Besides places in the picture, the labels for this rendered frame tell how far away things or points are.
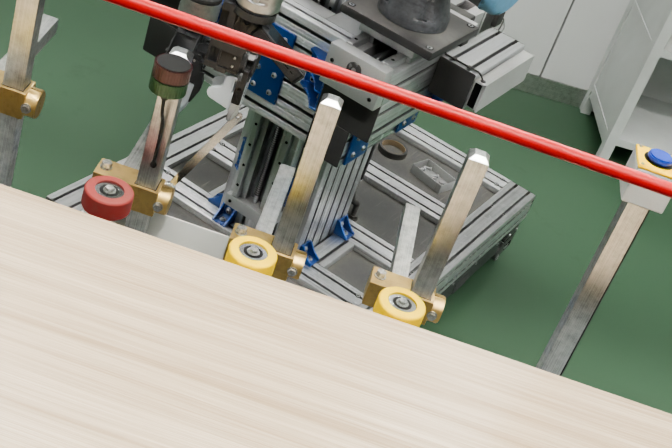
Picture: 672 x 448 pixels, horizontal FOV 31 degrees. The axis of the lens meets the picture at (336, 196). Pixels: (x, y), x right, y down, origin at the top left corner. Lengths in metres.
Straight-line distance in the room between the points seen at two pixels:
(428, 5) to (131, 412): 1.19
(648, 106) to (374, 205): 1.76
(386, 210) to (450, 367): 1.63
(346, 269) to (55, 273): 1.48
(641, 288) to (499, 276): 0.52
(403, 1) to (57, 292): 1.04
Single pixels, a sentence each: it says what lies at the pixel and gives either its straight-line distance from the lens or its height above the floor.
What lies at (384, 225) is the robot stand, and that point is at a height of 0.21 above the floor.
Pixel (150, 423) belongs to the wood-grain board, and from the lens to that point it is 1.61.
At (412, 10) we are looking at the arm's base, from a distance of 2.48.
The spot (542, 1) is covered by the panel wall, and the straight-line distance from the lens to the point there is 4.78.
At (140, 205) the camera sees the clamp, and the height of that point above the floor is 0.84.
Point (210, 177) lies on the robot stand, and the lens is 3.35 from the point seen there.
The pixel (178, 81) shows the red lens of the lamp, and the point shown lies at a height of 1.11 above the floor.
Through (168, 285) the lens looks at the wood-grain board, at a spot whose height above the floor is 0.90.
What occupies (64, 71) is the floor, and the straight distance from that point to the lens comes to 4.07.
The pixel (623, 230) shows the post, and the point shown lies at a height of 1.09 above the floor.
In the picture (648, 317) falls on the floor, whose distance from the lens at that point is 3.93.
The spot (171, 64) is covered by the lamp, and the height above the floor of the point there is 1.13.
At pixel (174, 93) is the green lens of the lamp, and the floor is 1.09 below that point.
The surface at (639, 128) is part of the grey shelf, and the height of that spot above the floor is 0.13.
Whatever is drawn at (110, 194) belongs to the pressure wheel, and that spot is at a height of 0.90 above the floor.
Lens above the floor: 2.04
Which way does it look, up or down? 32 degrees down
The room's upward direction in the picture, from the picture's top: 20 degrees clockwise
